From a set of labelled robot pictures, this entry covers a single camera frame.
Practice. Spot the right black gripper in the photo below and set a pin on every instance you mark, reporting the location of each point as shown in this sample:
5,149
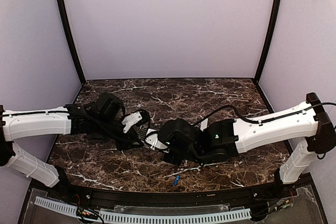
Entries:
173,158

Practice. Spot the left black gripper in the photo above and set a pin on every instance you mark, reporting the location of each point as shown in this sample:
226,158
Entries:
140,133

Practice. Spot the blue AA battery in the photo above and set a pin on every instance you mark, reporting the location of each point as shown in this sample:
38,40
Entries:
176,180

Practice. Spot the white battery compartment cover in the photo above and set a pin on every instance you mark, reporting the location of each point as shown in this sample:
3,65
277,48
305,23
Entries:
204,124

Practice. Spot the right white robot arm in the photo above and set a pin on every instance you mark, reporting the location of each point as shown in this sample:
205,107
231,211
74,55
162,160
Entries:
227,138

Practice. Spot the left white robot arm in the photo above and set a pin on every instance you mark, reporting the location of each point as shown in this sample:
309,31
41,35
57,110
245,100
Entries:
106,116

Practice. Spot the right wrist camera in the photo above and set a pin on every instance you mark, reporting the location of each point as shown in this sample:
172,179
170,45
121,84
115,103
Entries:
149,137

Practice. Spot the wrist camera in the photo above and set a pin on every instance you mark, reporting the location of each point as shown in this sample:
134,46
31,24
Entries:
137,118
149,137

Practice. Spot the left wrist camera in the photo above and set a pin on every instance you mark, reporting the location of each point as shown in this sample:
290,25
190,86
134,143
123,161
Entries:
137,118

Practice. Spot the black front table rail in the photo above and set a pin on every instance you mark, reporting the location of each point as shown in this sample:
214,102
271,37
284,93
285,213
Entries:
92,197

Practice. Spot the white slotted cable duct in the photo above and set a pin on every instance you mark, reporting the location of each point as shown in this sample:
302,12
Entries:
130,214

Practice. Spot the left black frame post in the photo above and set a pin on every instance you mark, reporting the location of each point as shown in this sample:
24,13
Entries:
70,41

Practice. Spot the black frame post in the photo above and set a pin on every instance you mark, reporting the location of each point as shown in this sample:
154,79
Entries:
70,41
268,39

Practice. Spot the right black frame post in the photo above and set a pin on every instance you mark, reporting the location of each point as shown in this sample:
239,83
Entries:
268,39

